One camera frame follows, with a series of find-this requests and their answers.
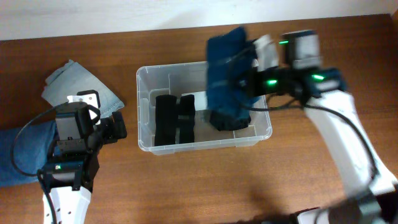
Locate white label in bin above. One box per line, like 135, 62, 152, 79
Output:
182, 91, 208, 111

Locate right black cable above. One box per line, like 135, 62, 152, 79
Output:
226, 39, 380, 224

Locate light grey folded jeans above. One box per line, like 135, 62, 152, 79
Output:
41, 60, 124, 118

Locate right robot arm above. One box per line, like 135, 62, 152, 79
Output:
248, 30, 397, 223

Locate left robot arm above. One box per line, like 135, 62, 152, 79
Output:
37, 102, 127, 223

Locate blue cloth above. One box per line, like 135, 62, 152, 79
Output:
206, 27, 256, 119

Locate clear plastic storage bin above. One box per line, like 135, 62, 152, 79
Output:
136, 62, 272, 156

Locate blue folded jeans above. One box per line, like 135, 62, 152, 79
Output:
1, 121, 58, 187

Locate black cloth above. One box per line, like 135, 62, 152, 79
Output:
154, 95, 196, 146

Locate dark grey cloth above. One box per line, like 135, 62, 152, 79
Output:
209, 111, 251, 131

